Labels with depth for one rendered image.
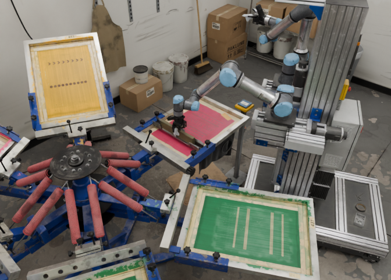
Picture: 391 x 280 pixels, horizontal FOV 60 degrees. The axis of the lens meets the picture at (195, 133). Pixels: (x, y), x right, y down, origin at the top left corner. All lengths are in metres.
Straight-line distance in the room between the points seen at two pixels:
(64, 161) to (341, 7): 1.90
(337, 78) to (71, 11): 2.88
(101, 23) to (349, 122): 2.99
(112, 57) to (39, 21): 1.01
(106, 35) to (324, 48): 2.79
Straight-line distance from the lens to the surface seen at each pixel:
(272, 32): 2.87
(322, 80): 2.54
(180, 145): 2.65
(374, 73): 5.76
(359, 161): 4.36
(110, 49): 4.49
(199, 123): 2.87
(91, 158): 2.11
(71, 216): 2.00
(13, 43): 3.94
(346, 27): 2.39
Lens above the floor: 2.69
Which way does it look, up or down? 39 degrees down
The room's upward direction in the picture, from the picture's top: 1 degrees clockwise
